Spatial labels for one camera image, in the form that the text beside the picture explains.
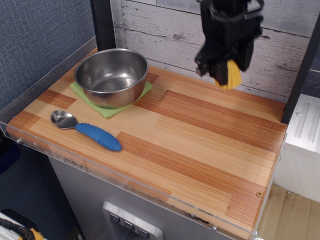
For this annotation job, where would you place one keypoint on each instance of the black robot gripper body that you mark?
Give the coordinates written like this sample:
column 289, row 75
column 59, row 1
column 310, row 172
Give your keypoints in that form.
column 226, row 24

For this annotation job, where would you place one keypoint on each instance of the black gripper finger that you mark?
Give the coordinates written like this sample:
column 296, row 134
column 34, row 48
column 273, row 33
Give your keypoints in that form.
column 244, row 55
column 219, row 71

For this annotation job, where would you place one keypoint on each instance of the yellow ridged toy potato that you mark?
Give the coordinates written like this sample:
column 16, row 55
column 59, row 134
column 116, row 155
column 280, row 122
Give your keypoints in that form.
column 234, row 78

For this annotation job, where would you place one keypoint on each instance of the clear acrylic table guard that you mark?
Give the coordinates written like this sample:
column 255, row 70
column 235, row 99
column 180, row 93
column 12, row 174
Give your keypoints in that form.
column 202, row 150

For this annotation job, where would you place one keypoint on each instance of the stainless steel bowl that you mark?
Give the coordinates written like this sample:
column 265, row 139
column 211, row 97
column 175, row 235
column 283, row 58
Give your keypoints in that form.
column 112, row 78

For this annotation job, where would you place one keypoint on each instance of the green cloth mat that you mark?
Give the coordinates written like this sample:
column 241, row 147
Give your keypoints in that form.
column 105, row 112

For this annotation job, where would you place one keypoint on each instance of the silver toy fridge cabinet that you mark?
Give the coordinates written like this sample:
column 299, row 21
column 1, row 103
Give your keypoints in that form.
column 105, row 211

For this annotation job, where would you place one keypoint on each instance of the yellow object at bottom left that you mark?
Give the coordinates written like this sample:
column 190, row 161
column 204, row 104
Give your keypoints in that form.
column 37, row 235

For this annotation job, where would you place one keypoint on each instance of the black vertical post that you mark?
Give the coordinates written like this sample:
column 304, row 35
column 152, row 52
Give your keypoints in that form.
column 103, row 24
column 302, row 73

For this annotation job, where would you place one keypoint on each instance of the white aluminium rail block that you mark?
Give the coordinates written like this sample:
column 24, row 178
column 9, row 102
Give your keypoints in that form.
column 298, row 168

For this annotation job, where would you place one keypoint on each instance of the black vertical post left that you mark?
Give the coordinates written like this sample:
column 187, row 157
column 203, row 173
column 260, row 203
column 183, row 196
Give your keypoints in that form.
column 103, row 24

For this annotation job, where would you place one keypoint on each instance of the blue handled metal spoon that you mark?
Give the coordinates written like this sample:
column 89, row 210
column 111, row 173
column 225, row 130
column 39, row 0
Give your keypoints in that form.
column 65, row 120

